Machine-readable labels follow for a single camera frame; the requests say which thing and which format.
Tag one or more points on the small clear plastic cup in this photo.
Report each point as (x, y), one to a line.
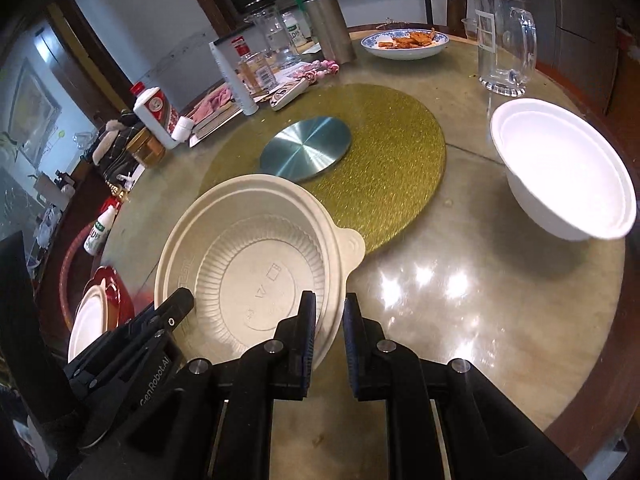
(470, 29)

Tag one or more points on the framed wall picture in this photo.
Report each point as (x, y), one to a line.
(32, 97)

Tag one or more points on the large beige ribbed bowl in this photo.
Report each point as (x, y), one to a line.
(250, 240)

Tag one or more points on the clear glass jar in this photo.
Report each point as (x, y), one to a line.
(272, 30)

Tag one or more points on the red hoop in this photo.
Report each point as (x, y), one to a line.
(70, 270)

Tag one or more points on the blue patterned plate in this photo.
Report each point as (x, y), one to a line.
(402, 50)

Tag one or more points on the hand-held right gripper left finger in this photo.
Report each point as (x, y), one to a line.
(307, 340)

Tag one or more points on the white lotion tube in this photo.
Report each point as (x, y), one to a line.
(235, 77)

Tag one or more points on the silver metal disc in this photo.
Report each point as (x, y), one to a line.
(305, 147)

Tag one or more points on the white liquor bottle red label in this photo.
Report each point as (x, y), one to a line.
(157, 115)

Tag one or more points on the small gold ornament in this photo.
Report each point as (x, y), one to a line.
(119, 192)

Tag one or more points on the clear glass pitcher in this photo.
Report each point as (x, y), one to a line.
(495, 45)

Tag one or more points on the amber jar gold lid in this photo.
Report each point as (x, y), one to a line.
(145, 149)

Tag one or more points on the small white cup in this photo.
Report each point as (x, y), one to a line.
(184, 128)

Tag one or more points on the book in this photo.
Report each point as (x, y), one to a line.
(217, 122)

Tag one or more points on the white key fob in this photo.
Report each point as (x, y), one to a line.
(289, 95)

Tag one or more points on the pink towel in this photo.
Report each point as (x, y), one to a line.
(215, 102)

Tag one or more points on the red glass plate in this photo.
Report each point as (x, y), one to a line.
(117, 290)

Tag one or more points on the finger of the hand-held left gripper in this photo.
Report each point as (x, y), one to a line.
(125, 360)
(165, 312)

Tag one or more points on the orange fried food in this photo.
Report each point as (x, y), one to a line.
(410, 39)

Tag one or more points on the white squeeze bottle green label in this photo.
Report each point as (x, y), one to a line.
(100, 232)

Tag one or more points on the stainless steel thermos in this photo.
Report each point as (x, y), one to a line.
(330, 25)

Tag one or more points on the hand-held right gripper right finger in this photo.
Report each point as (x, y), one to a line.
(350, 345)

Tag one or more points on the clear liquor bottle red cap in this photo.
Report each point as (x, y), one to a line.
(257, 67)

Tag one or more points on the gold glitter round mat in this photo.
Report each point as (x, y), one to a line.
(385, 160)

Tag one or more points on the small white pill bottle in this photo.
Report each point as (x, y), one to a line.
(297, 30)

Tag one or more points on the white paper bowl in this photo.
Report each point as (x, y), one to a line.
(565, 170)

